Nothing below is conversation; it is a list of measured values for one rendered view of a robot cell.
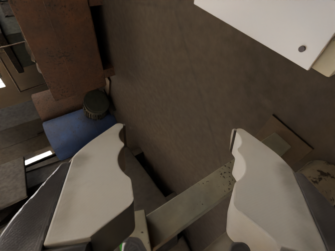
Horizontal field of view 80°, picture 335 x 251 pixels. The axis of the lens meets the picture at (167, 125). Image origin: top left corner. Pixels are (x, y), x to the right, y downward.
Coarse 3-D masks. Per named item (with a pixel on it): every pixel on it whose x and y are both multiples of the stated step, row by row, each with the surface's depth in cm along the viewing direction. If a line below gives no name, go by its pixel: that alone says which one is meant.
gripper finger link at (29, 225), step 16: (64, 176) 8; (48, 192) 7; (32, 208) 7; (48, 208) 7; (16, 224) 6; (32, 224) 6; (48, 224) 6; (0, 240) 6; (16, 240) 6; (32, 240) 6
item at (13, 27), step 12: (0, 0) 359; (0, 12) 348; (12, 12) 352; (0, 24) 335; (12, 24) 341; (0, 36) 320; (12, 36) 333; (12, 48) 348; (24, 48) 359; (12, 60) 361; (24, 60) 377
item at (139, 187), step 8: (128, 152) 232; (136, 152) 232; (128, 160) 222; (136, 160) 222; (144, 160) 242; (128, 168) 214; (136, 168) 213; (128, 176) 206; (136, 176) 205; (144, 176) 205; (136, 184) 198; (144, 184) 198; (152, 184) 197; (136, 192) 191; (144, 192) 191; (152, 192) 191; (160, 192) 190; (136, 200) 185; (144, 200) 185; (152, 200) 184; (160, 200) 184; (168, 200) 185; (136, 208) 179; (144, 208) 179; (152, 208) 178; (176, 240) 208; (160, 248) 193; (168, 248) 207
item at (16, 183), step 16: (16, 160) 293; (48, 160) 329; (64, 160) 326; (0, 176) 269; (16, 176) 267; (32, 176) 303; (48, 176) 300; (0, 192) 247; (16, 192) 245; (32, 192) 287; (0, 208) 230; (16, 208) 260; (0, 224) 243
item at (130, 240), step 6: (126, 240) 6; (132, 240) 6; (138, 240) 6; (126, 246) 6; (132, 246) 6; (138, 246) 6; (144, 246) 6; (234, 246) 6; (240, 246) 6; (246, 246) 6
